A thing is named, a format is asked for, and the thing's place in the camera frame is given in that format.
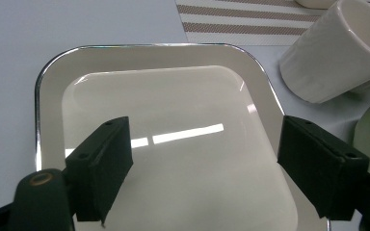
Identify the striped placemat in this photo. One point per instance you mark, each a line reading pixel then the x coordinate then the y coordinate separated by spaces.
pixel 237 19

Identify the white cup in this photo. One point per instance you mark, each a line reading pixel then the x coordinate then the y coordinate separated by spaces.
pixel 334 54

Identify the white tray with metal rim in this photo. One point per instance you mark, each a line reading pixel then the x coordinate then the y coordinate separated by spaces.
pixel 179 106

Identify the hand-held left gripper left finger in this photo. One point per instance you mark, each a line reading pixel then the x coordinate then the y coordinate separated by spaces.
pixel 99 170

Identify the light blue board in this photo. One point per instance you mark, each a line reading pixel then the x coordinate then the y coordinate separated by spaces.
pixel 29 64

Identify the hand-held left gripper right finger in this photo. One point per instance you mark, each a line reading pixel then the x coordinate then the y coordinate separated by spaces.
pixel 327 170

